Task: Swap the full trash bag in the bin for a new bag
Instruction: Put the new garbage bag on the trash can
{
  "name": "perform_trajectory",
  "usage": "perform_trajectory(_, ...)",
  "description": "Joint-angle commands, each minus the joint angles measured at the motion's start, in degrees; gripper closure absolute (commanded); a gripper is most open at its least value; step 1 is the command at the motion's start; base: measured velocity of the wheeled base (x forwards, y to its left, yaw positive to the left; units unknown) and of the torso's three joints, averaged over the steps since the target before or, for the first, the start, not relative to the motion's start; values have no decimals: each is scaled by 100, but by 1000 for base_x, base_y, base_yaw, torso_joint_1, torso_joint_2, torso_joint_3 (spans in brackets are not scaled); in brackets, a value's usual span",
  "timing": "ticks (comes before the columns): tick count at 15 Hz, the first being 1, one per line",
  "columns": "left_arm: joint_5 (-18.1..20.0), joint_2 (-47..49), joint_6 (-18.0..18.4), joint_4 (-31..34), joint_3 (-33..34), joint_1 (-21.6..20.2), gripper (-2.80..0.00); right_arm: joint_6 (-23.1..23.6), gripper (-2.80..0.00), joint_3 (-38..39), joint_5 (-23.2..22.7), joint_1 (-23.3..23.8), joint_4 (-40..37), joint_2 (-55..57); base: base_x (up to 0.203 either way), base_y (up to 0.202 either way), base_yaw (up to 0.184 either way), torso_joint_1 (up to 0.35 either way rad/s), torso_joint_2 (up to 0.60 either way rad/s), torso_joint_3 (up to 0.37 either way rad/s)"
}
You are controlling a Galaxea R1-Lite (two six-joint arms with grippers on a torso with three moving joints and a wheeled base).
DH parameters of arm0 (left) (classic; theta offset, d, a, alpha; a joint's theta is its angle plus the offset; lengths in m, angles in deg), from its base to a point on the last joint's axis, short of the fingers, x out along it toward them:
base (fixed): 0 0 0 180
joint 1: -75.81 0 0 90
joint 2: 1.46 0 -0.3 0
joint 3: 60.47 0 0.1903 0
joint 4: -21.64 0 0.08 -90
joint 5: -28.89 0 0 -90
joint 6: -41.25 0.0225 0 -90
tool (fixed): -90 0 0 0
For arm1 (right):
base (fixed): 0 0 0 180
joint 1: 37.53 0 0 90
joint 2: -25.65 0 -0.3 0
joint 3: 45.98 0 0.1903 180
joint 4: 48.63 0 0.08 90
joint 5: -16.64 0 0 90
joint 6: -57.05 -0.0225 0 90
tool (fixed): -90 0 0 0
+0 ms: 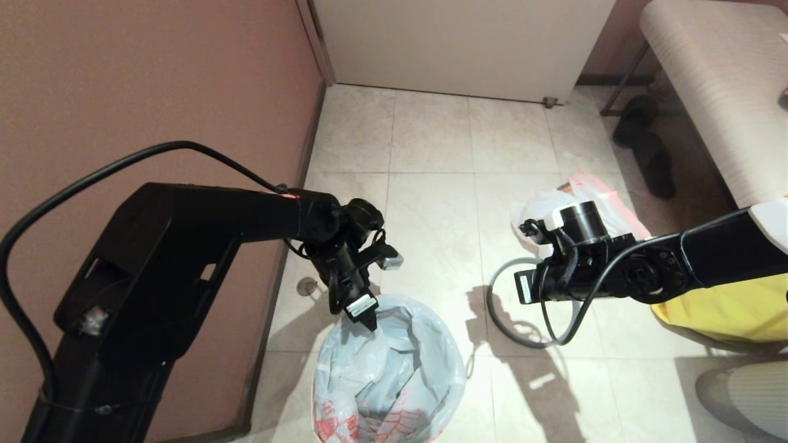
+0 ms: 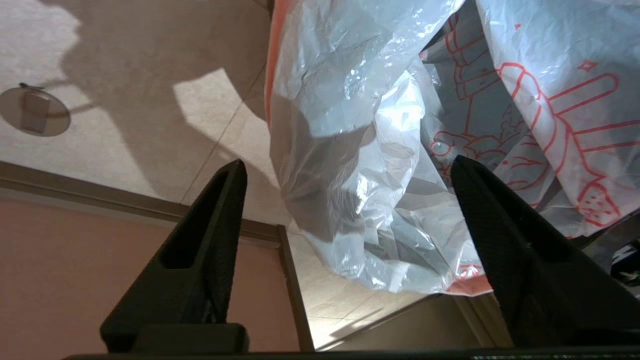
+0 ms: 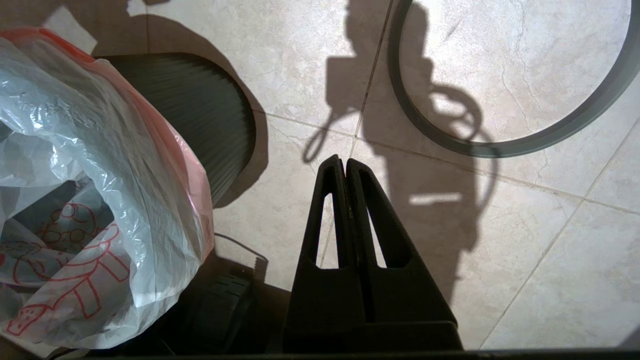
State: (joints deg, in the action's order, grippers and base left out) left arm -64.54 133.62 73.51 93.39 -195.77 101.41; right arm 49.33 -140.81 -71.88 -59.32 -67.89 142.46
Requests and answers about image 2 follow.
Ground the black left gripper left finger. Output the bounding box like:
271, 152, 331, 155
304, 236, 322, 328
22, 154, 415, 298
100, 159, 249, 353

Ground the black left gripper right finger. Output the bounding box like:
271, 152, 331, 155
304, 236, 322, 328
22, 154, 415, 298
450, 155, 640, 348

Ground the new white red-print plastic bag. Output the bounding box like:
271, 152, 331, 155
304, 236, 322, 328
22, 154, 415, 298
264, 0, 640, 296

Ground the round metal floor drain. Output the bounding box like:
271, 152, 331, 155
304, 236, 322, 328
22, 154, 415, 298
0, 84, 72, 138

